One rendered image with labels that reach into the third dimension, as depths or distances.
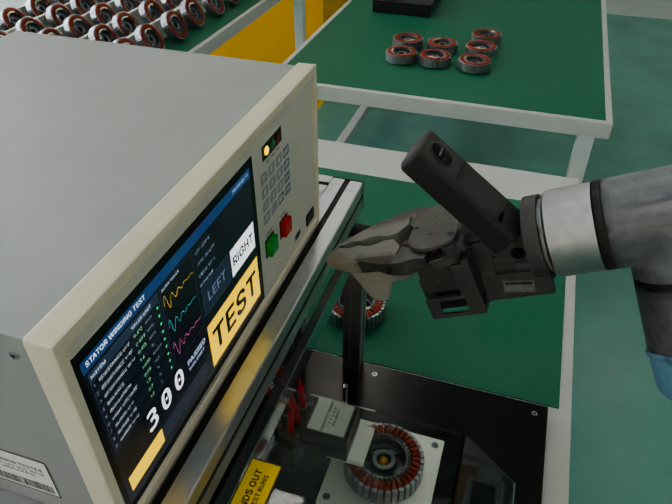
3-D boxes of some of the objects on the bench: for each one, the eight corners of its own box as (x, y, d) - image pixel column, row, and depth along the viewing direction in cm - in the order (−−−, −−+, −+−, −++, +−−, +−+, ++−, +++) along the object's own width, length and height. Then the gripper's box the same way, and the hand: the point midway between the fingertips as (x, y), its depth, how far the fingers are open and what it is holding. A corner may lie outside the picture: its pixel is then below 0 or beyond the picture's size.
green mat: (569, 209, 147) (569, 208, 147) (558, 409, 101) (559, 408, 101) (210, 149, 170) (210, 148, 170) (69, 290, 124) (69, 289, 124)
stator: (320, 298, 122) (320, 283, 120) (375, 289, 124) (376, 274, 122) (334, 338, 113) (334, 323, 111) (392, 327, 115) (394, 313, 113)
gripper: (557, 312, 52) (339, 336, 63) (561, 250, 59) (364, 280, 69) (531, 230, 48) (303, 269, 59) (538, 173, 55) (333, 217, 65)
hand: (336, 252), depth 62 cm, fingers closed
